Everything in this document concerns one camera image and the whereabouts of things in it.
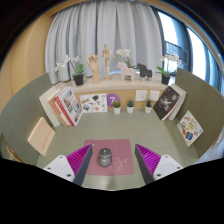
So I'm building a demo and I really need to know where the grey curtain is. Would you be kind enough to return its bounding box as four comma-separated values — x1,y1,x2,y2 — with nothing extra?
44,0,164,85

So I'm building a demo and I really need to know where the wooden hand model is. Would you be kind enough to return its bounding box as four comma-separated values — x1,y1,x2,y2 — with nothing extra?
86,53,102,85

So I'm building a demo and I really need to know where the small plant in white pot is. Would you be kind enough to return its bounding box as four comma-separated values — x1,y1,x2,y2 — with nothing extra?
144,98,154,114
112,100,122,115
126,99,136,114

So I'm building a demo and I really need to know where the white orchid in black pot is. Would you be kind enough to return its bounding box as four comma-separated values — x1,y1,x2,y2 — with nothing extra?
115,48,138,69
155,53,184,86
54,55,86,87

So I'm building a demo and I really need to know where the red and white photo magazine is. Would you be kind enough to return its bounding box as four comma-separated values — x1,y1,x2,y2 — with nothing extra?
54,86,84,127

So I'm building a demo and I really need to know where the black cover book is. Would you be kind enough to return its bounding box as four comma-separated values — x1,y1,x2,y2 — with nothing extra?
152,85,181,121

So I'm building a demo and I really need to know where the white thick book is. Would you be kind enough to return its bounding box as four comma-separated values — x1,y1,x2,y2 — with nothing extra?
168,83,188,121

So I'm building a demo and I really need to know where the black horse figure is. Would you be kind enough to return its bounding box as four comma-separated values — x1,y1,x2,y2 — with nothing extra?
136,62,153,80

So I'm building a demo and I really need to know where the pink mouse pad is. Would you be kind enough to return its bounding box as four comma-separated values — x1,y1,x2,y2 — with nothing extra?
82,138,135,177

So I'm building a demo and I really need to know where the wooden shelf ledge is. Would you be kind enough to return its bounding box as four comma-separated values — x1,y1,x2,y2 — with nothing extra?
71,74,169,94

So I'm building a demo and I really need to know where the white card with pictures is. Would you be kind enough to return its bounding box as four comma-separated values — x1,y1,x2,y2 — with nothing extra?
79,92,109,114

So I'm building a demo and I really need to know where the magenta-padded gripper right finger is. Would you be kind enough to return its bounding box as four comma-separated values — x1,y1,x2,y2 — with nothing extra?
134,143,184,185

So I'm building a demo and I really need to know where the white wall socket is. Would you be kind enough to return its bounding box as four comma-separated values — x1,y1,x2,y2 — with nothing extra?
148,90,162,102
134,89,148,102

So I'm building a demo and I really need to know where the pink horse figure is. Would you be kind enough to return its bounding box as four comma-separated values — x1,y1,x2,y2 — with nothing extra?
116,61,137,82

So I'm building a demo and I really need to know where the wooden mannequin figure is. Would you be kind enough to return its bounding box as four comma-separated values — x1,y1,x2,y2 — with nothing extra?
101,43,117,80

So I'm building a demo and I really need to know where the round purple sign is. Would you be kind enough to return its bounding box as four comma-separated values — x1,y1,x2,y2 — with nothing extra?
106,92,121,108

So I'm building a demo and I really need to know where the brown book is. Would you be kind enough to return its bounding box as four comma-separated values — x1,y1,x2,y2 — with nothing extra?
49,96,68,127

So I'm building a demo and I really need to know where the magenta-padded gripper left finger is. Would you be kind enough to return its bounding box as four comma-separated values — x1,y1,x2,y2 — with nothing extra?
43,143,94,187

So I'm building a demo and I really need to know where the wooden chair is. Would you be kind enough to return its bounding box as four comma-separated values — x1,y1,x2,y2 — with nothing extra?
4,144,26,164

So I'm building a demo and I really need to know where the dark grey computer mouse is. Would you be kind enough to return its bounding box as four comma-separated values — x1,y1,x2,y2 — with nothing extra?
97,147,113,168

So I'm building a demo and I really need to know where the window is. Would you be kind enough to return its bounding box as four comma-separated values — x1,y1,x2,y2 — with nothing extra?
156,9,221,91

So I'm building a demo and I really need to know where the white sheet with colourful stickers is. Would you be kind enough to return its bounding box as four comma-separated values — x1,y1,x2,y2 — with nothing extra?
176,109,204,147

